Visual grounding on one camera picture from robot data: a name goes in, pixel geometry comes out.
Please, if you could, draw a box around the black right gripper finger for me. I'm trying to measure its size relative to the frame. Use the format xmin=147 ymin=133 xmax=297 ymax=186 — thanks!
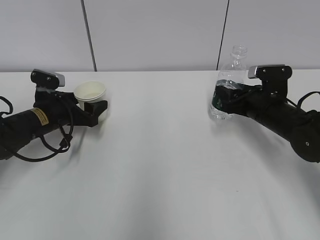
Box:
xmin=214 ymin=85 xmax=244 ymax=113

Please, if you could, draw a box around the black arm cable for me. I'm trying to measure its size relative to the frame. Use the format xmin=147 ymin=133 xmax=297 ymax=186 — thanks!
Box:
xmin=284 ymin=91 xmax=320 ymax=111
xmin=0 ymin=96 xmax=75 ymax=163

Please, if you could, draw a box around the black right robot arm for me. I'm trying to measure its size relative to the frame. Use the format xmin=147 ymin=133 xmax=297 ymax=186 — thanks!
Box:
xmin=212 ymin=84 xmax=320 ymax=163

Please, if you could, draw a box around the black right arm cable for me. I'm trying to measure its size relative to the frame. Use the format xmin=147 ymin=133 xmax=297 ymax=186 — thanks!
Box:
xmin=284 ymin=91 xmax=320 ymax=111

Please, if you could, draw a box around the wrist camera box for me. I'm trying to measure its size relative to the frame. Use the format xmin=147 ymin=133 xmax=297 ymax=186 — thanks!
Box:
xmin=248 ymin=64 xmax=293 ymax=102
xmin=30 ymin=69 xmax=66 ymax=94

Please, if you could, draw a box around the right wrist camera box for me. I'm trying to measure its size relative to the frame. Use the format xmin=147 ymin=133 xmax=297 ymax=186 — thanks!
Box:
xmin=248 ymin=64 xmax=293 ymax=102

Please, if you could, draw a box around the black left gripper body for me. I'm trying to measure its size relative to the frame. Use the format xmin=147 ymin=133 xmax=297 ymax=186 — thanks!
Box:
xmin=33 ymin=91 xmax=99 ymax=127

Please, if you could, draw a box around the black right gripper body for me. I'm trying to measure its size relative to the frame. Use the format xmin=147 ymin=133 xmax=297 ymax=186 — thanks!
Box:
xmin=224 ymin=83 xmax=288 ymax=118

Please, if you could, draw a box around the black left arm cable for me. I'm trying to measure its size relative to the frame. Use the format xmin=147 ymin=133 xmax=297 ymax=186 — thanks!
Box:
xmin=0 ymin=96 xmax=75 ymax=163

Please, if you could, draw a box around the white paper cup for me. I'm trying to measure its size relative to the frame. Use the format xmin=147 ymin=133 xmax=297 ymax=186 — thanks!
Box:
xmin=73 ymin=81 xmax=107 ymax=111

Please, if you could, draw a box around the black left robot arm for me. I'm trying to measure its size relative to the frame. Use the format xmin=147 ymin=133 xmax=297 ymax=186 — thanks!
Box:
xmin=0 ymin=91 xmax=108 ymax=162

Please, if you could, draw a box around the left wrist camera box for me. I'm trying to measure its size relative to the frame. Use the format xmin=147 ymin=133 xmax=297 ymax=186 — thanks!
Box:
xmin=30 ymin=69 xmax=66 ymax=94

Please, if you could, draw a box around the clear water bottle green label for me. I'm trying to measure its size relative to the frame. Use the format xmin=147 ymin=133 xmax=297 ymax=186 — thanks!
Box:
xmin=209 ymin=44 xmax=248 ymax=120

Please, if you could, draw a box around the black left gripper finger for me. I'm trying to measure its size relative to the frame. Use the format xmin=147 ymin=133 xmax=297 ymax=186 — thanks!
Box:
xmin=84 ymin=100 xmax=108 ymax=118
xmin=58 ymin=91 xmax=78 ymax=103

